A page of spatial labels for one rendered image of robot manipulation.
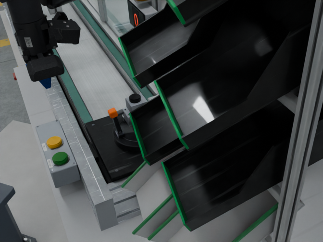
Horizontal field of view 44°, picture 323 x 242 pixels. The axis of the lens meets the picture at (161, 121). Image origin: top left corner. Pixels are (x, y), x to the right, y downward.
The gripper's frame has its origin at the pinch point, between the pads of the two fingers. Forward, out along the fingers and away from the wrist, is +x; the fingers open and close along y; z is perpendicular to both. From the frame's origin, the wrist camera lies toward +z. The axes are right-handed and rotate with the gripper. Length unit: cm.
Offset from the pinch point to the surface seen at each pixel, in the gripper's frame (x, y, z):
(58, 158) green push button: 28.2, 5.8, -2.0
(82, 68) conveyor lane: 34, 55, 17
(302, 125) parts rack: -12, -48, 23
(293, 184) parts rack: -3, -48, 23
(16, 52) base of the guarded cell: 39, 93, -3
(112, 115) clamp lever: 18.8, 4.0, 13.3
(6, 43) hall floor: 125, 290, -7
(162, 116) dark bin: 4.2, -19.6, 17.2
